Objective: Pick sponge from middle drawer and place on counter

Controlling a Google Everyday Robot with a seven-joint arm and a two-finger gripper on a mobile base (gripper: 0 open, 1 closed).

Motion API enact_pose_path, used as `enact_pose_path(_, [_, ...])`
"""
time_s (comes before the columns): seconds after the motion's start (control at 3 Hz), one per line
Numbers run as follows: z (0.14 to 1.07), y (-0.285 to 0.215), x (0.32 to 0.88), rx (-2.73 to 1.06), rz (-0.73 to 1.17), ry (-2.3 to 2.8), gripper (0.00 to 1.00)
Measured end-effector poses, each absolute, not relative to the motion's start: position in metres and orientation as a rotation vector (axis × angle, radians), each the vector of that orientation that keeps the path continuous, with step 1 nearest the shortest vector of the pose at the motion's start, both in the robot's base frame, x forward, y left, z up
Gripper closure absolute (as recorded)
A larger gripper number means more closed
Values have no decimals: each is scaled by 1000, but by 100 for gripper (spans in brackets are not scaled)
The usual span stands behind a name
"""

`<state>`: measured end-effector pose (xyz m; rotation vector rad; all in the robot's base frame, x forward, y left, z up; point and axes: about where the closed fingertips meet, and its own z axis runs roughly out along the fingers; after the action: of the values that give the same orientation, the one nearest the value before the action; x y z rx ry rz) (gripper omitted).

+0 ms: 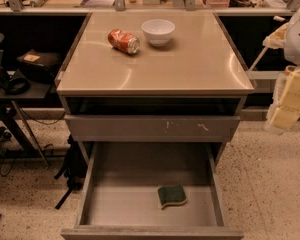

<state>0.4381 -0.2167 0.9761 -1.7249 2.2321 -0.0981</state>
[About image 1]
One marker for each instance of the grey drawer cabinet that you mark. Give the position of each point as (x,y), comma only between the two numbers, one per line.
(197,73)

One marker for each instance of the white bowl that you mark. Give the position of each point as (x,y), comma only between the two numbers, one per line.
(158,32)

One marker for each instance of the black bag on shelf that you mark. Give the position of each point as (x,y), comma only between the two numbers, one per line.
(40,67)

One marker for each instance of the roll of tan tape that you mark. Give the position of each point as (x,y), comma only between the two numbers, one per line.
(289,69)

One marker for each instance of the open grey middle drawer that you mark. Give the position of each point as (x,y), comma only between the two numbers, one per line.
(120,194)

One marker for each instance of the black side table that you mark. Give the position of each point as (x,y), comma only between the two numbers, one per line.
(7,117)

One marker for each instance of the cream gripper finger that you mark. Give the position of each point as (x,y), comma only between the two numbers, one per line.
(284,112)
(276,39)

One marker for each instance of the black headphones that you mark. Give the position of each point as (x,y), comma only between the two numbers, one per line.
(12,86)

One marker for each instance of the red soda can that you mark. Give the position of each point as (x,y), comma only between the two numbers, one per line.
(124,41)

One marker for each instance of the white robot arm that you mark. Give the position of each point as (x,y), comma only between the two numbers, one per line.
(292,45)

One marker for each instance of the green yellow sponge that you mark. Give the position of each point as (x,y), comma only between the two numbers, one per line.
(171,196)

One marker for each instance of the closed grey upper drawer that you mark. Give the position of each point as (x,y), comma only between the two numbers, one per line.
(138,128)

